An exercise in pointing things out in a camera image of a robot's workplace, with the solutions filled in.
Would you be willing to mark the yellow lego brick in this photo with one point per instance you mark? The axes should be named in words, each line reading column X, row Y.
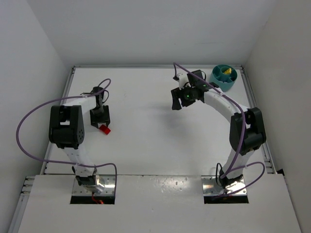
column 228, row 71

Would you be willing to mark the red round lego plate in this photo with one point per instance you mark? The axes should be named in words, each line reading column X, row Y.
column 104, row 129

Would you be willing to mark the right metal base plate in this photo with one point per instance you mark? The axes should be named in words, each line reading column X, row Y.
column 212, row 189

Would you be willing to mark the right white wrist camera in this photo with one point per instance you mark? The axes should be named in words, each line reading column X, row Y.
column 182, row 80

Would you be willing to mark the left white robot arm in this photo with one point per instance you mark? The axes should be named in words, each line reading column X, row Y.
column 67, row 132

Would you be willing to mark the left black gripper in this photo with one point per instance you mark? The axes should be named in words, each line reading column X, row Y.
column 99, row 117

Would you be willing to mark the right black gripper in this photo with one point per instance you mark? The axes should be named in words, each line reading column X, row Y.
column 181, row 96

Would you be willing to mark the metal base plate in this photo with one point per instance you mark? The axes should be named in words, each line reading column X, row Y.
column 106, row 187
column 212, row 189

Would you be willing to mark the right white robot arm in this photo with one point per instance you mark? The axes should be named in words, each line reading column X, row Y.
column 247, row 131

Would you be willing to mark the teal divided round container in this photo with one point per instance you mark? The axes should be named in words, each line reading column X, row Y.
column 224, row 81

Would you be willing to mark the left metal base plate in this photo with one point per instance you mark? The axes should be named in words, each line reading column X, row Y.
column 106, row 187

